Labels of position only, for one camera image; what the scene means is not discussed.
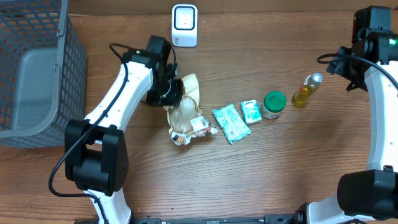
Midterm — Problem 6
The brown snack bag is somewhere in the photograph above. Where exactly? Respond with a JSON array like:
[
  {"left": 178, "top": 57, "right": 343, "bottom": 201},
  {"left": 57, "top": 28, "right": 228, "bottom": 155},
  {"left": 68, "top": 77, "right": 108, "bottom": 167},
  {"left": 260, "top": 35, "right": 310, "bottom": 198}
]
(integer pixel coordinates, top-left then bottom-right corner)
[{"left": 164, "top": 73, "right": 218, "bottom": 146}]

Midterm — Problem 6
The yellow oil bottle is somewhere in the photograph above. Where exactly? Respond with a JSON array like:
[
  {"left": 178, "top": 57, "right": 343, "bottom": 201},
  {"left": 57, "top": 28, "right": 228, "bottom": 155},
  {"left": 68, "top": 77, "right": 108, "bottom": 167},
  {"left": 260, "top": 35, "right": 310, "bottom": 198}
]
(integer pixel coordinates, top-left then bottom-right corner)
[{"left": 291, "top": 72, "right": 323, "bottom": 108}]

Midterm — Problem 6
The teal snack packet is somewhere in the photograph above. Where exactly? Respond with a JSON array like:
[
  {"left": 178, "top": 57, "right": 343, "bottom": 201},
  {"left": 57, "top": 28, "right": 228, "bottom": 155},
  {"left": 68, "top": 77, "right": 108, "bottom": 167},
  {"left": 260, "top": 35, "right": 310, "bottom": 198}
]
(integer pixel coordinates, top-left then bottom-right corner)
[{"left": 213, "top": 104, "right": 251, "bottom": 144}]

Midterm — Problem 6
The green lid jar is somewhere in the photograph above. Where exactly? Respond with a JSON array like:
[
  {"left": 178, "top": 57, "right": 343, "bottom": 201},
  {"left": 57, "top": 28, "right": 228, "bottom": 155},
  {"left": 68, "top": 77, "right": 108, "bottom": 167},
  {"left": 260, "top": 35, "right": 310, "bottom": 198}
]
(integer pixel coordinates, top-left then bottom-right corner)
[{"left": 261, "top": 91, "right": 287, "bottom": 119}]

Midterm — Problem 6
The tissue pack white green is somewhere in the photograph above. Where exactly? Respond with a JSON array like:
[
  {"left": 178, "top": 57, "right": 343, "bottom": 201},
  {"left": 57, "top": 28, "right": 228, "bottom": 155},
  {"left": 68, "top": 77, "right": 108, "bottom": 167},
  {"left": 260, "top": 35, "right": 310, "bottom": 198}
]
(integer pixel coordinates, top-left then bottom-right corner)
[{"left": 241, "top": 100, "right": 262, "bottom": 124}]

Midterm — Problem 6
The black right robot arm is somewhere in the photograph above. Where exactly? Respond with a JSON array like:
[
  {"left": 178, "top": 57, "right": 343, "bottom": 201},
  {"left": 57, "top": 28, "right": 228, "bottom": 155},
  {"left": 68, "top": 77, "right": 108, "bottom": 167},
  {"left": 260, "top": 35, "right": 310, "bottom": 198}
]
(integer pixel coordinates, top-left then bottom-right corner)
[{"left": 289, "top": 6, "right": 397, "bottom": 224}]

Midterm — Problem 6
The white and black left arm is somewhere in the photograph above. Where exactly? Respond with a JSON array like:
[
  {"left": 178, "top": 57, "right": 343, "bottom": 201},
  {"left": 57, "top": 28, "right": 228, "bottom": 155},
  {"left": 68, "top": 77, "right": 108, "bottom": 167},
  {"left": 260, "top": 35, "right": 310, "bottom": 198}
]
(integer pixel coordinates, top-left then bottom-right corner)
[{"left": 49, "top": 47, "right": 183, "bottom": 223}]

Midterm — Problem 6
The dark grey plastic basket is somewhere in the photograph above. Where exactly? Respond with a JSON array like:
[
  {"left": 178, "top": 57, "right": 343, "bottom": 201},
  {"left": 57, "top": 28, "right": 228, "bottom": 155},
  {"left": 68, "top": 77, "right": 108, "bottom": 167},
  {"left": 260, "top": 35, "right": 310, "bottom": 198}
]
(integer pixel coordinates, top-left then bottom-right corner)
[{"left": 1, "top": 0, "right": 86, "bottom": 149}]

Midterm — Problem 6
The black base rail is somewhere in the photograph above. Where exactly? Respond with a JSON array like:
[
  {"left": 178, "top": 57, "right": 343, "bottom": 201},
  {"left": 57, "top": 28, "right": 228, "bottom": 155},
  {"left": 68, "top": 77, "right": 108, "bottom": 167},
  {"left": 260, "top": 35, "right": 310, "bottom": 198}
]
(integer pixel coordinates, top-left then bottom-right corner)
[{"left": 74, "top": 213, "right": 312, "bottom": 224}]

